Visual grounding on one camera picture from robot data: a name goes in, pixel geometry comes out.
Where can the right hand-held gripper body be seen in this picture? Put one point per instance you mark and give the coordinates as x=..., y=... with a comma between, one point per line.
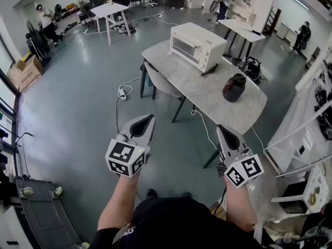
x=243, y=170

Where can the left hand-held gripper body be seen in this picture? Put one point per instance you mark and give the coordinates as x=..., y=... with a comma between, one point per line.
x=124, y=157

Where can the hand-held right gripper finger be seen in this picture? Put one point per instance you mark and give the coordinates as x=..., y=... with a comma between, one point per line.
x=241, y=141
x=221, y=141

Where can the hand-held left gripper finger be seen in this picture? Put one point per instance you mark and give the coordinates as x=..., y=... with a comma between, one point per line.
x=151, y=133
x=131, y=124

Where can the white oven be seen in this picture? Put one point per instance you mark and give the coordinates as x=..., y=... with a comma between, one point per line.
x=205, y=39

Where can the person's left forearm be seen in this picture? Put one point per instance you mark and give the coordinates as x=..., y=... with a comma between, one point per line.
x=116, y=204

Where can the person's right forearm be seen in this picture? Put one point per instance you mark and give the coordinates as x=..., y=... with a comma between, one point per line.
x=238, y=206

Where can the white power strip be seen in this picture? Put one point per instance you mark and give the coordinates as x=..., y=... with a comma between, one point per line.
x=122, y=94

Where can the person's left black shoe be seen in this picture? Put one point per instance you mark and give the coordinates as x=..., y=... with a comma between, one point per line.
x=151, y=194

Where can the person's black shoe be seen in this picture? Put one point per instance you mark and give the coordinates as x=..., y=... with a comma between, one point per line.
x=186, y=195
x=151, y=194

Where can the dark teal bin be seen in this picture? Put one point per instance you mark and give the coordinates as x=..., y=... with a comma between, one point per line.
x=147, y=79

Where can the grey upholstered chair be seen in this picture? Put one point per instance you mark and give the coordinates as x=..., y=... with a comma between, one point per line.
x=160, y=82

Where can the black thermos jug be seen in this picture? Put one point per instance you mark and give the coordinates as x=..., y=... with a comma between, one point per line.
x=233, y=89

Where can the grey marble table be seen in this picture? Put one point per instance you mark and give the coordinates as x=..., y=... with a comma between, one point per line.
x=197, y=87

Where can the person's right black shoe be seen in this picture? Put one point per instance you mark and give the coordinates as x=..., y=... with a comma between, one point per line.
x=186, y=195

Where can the white tray of parts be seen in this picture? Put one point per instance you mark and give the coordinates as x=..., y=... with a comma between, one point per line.
x=315, y=188

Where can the person's black shirt torso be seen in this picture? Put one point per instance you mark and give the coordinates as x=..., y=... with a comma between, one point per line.
x=181, y=227

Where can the white shelving rack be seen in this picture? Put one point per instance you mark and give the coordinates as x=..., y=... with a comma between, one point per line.
x=302, y=82

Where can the grey platform trolley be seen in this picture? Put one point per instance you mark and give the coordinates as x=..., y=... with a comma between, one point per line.
x=44, y=211

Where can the white table with black legs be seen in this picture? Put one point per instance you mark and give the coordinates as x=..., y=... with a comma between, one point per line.
x=243, y=28

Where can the brown cardboard box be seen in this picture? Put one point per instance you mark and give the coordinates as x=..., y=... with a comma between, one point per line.
x=24, y=74

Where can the black standing fan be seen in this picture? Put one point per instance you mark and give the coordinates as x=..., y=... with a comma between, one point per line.
x=36, y=43

